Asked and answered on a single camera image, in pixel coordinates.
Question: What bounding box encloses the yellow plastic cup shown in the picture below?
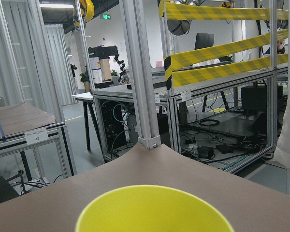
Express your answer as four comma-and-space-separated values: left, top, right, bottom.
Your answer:
75, 185, 234, 232

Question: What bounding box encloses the yellow black hazard tape barrier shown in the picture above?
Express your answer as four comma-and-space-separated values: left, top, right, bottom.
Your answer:
158, 0, 289, 90

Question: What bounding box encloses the neighbouring brown work table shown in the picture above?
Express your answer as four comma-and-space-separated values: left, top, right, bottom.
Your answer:
0, 103, 66, 157

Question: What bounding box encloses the aluminium frame post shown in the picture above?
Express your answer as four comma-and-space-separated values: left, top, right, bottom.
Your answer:
119, 0, 161, 150

